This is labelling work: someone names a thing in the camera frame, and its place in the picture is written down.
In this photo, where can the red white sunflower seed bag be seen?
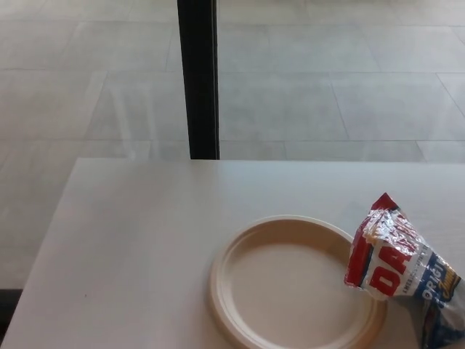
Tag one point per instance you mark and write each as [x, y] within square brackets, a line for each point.
[385, 269]

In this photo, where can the beige round paper plate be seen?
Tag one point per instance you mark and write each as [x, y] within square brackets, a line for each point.
[283, 283]

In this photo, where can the black vertical window post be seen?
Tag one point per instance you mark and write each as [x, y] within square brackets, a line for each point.
[200, 72]

